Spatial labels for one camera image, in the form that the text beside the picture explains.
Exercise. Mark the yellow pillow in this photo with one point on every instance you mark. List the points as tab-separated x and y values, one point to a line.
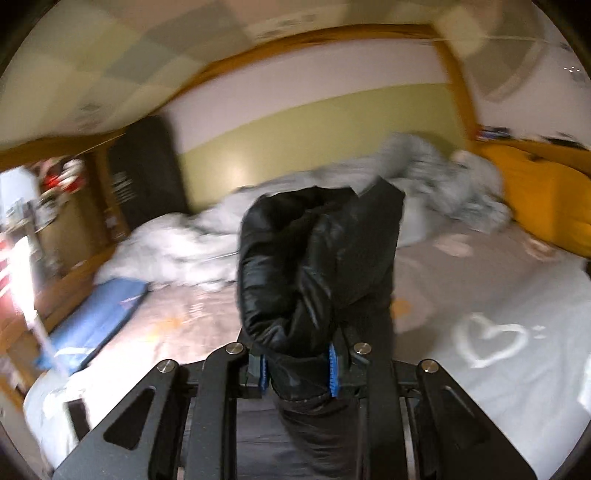
549	200

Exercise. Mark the white wall socket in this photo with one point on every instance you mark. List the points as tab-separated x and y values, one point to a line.
576	74

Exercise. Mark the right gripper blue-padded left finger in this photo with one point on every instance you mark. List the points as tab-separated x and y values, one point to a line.
178	421

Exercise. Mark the black hanging garment with print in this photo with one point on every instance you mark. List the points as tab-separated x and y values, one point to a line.
145	175

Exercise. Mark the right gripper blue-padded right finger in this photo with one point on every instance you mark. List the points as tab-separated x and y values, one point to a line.
416	422

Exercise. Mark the grey printed bed sheet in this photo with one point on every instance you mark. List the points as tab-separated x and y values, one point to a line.
505	315

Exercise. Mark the plush toys on shelf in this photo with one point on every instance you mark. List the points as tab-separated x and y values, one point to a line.
58	178

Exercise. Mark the black puffer down jacket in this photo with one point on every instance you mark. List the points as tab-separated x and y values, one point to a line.
311	262

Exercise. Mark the wooden bunk bed frame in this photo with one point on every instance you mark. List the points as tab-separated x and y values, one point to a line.
60	298

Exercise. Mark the black flat phone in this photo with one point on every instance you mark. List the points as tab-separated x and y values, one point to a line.
78	417

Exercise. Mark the blue pillow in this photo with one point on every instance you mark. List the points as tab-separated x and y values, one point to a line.
81	336

